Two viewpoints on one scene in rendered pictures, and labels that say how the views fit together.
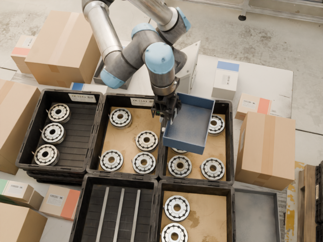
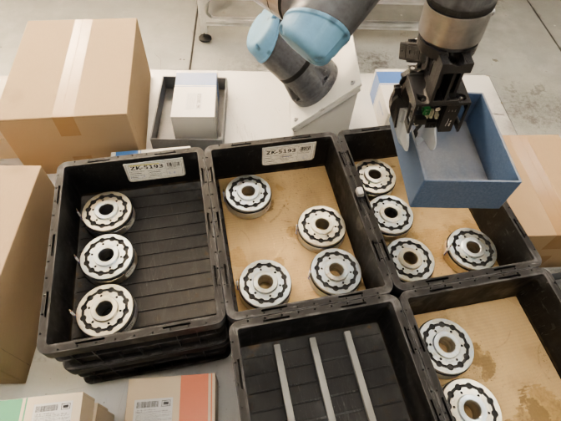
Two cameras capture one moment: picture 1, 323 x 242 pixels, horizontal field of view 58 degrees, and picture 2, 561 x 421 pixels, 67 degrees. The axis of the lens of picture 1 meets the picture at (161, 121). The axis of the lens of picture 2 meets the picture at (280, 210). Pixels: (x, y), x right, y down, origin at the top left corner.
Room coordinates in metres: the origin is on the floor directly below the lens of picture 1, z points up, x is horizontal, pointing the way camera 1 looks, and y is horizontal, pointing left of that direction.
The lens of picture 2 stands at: (0.17, 0.35, 1.62)
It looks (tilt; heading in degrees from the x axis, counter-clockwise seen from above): 56 degrees down; 337
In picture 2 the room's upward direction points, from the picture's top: 5 degrees clockwise
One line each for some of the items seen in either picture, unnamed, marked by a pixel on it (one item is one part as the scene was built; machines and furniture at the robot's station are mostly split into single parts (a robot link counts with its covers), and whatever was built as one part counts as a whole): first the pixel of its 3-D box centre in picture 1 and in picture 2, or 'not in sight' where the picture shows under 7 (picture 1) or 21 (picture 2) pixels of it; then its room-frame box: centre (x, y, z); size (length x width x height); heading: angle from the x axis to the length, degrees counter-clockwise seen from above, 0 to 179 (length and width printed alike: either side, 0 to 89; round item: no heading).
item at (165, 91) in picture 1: (164, 83); (456, 19); (0.53, -0.01, 1.35); 0.08 x 0.08 x 0.05
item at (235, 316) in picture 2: (129, 132); (289, 215); (0.59, 0.14, 0.92); 0.40 x 0.30 x 0.02; 172
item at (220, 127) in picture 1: (213, 123); not in sight; (0.65, -0.24, 0.86); 0.10 x 0.10 x 0.01
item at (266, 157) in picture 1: (264, 150); (523, 200); (0.54, -0.48, 0.78); 0.30 x 0.22 x 0.16; 164
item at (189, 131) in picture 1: (189, 122); (447, 147); (0.52, -0.10, 1.11); 0.20 x 0.15 x 0.07; 162
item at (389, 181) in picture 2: not in sight; (374, 175); (0.67, -0.10, 0.86); 0.10 x 0.10 x 0.01
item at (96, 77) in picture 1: (118, 66); (191, 112); (1.14, 0.24, 0.73); 0.27 x 0.20 x 0.05; 162
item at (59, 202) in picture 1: (64, 203); (174, 413); (0.34, 0.45, 0.74); 0.16 x 0.12 x 0.07; 75
